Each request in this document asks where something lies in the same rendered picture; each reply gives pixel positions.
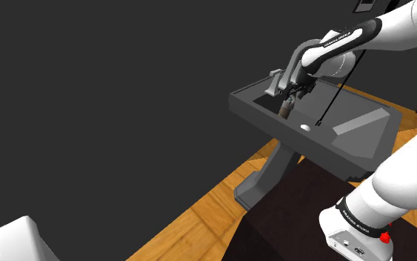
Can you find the grey sink faucet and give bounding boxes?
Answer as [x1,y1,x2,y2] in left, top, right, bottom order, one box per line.
[264,68,286,97]

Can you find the brown and grey bottle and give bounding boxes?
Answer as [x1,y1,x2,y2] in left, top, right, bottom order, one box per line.
[278,98,296,120]

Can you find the dark robot stand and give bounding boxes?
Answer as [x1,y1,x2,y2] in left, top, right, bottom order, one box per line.
[221,158,417,261]

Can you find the grey pedestal sink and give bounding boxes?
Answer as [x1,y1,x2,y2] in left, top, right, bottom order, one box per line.
[228,73,404,213]

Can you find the thin black rod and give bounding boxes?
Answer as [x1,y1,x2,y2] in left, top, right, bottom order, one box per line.
[315,0,401,128]

